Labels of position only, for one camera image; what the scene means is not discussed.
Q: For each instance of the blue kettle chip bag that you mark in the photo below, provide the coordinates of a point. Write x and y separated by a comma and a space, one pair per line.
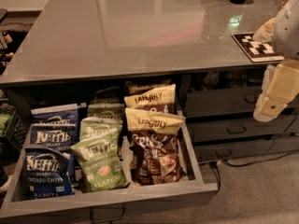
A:
47, 173
59, 114
56, 137

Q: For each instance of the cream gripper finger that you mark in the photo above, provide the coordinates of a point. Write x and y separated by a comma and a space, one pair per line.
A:
280, 86

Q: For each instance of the dark chip bag rear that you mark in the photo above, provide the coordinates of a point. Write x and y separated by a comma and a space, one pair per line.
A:
140, 85

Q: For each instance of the brown Late July bag front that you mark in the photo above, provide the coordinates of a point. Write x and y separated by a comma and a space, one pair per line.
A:
154, 139

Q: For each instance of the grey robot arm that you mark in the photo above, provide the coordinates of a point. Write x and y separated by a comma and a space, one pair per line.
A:
282, 31

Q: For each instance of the open grey top drawer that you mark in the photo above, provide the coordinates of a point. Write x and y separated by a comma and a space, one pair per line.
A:
190, 191

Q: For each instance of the closed grey drawer lower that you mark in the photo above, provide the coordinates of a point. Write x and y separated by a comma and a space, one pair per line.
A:
246, 149

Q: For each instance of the brown late july bag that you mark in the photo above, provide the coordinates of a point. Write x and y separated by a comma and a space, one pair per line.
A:
154, 139
160, 99

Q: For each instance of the black drawer handle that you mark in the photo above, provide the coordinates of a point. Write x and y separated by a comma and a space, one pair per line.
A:
106, 215

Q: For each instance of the brown Late July bag back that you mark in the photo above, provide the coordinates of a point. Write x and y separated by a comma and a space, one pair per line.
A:
160, 99

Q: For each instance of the closed grey drawer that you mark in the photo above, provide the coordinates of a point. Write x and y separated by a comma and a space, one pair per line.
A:
221, 102
246, 149
237, 128

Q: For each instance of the black white fiducial marker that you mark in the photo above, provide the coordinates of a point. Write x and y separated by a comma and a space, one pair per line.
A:
256, 51

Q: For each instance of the blue Kettle chip bag front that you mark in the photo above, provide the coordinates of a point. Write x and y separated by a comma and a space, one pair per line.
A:
47, 173

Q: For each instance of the green jalapeno chip bag front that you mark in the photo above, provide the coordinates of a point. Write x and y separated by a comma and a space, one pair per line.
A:
100, 163

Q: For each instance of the black crate with green items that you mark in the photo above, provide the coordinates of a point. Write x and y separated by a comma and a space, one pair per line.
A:
9, 122

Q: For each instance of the closed grey drawer upper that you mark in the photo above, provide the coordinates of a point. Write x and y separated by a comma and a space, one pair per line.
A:
221, 102

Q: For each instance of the blue Kettle chip bag back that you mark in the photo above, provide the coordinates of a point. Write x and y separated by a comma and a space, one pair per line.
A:
59, 114

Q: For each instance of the green chip bag back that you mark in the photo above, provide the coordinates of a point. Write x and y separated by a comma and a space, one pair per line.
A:
106, 111

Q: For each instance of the green chip bag middle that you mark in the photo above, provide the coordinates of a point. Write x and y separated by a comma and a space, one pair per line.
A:
94, 126

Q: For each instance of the blue Kettle chip bag middle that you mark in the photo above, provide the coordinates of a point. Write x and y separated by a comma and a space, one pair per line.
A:
56, 137

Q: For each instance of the closed grey drawer middle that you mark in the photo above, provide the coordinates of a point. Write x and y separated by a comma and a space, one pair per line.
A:
237, 128

